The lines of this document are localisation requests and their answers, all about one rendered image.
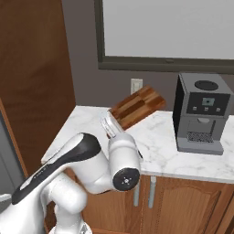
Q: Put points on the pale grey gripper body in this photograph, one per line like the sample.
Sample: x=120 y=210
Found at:
x=112 y=125

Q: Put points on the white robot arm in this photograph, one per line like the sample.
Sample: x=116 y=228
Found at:
x=91 y=170

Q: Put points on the striped wooden cutting board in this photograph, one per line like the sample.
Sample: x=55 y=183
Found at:
x=138 y=105

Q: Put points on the brown wooden cabinet door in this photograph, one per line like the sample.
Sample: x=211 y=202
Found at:
x=106 y=213
x=186 y=207

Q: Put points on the tall brown wooden cabinet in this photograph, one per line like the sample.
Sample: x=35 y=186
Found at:
x=33 y=79

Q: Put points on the dark grey framed window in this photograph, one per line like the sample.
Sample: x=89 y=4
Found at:
x=158 y=62

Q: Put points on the grey coffee machine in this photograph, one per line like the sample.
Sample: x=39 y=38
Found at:
x=201 y=119

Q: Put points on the grey fridge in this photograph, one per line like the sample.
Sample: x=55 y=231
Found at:
x=6 y=158

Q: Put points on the white wall outlet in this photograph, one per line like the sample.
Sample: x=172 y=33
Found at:
x=136 y=86

